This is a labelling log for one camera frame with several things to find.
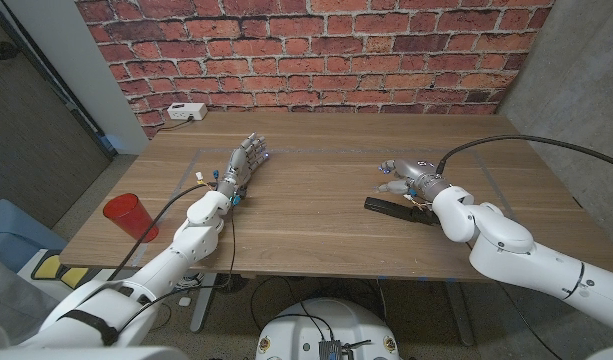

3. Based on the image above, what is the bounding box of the black power strip cable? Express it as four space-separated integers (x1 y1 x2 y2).
158 117 195 132

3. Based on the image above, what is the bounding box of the blue bin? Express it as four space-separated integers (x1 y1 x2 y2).
0 198 68 280

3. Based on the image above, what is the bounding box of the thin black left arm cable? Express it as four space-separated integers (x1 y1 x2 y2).
115 205 238 336

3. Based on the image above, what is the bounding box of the red brick print backdrop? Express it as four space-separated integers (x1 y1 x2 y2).
74 0 556 140

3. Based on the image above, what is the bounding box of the white power strip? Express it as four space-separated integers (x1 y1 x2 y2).
166 102 209 122

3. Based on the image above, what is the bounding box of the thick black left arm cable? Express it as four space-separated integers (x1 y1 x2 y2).
108 181 219 283

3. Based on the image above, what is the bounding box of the small black torso device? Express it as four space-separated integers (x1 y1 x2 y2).
318 339 372 360

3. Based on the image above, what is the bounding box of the black door handle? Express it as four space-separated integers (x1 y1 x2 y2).
0 40 21 62

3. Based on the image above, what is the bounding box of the grey trouser leg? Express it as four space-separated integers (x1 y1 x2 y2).
0 252 60 346

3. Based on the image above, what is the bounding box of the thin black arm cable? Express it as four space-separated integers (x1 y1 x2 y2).
115 205 238 336
495 280 553 360

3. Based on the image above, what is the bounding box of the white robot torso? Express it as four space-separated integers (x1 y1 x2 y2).
255 297 401 360

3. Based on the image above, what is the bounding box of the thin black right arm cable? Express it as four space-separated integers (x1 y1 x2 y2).
495 280 553 360

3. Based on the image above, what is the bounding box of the black round base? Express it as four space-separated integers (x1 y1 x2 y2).
216 273 251 294

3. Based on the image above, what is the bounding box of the white cable bundle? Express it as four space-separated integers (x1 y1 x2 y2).
171 272 206 292

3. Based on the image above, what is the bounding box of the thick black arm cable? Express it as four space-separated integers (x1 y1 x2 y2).
108 181 219 283
435 133 613 175

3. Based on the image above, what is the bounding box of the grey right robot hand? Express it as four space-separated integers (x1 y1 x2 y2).
374 158 452 203

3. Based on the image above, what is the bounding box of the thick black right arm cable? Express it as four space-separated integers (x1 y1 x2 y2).
435 133 613 175

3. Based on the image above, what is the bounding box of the red plastic cup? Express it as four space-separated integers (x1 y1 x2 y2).
102 193 161 244

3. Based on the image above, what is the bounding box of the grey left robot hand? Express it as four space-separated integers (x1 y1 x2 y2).
215 131 270 199

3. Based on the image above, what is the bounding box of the white floor board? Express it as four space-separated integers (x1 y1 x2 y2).
15 248 123 304

